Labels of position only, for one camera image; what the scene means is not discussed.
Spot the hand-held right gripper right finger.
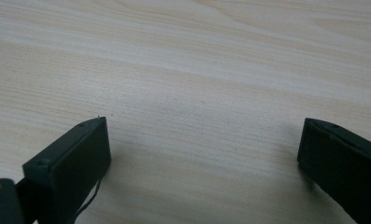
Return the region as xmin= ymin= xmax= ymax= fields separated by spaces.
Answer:
xmin=296 ymin=118 xmax=371 ymax=224

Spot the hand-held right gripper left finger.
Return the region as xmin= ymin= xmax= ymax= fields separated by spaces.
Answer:
xmin=16 ymin=116 xmax=112 ymax=224

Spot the thin black cable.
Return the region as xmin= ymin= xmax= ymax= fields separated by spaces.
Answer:
xmin=73 ymin=178 xmax=102 ymax=224

